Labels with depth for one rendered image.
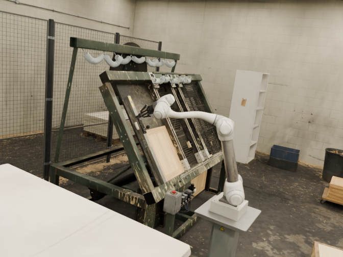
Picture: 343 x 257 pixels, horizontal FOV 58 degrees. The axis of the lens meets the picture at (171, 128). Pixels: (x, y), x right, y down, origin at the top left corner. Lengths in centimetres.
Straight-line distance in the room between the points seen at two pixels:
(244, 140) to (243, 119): 47
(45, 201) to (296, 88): 771
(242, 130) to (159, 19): 452
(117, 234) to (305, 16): 793
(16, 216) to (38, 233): 8
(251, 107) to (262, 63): 174
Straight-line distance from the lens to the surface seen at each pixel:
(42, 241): 63
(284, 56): 829
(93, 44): 344
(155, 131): 332
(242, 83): 706
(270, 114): 836
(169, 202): 283
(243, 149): 719
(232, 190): 273
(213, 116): 275
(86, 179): 339
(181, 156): 349
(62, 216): 70
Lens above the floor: 209
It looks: 12 degrees down
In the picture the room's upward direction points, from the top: 7 degrees clockwise
